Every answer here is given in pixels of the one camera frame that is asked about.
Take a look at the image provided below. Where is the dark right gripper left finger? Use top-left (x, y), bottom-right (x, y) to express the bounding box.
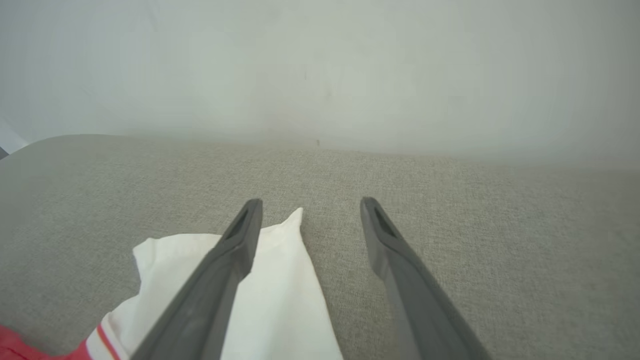
top-left (131, 198), bottom-right (264, 360)

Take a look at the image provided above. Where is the red and white basketball jersey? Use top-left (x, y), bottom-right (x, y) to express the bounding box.
top-left (0, 207), bottom-right (346, 360)

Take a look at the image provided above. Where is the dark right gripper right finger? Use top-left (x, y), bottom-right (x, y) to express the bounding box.
top-left (360, 196), bottom-right (494, 360)

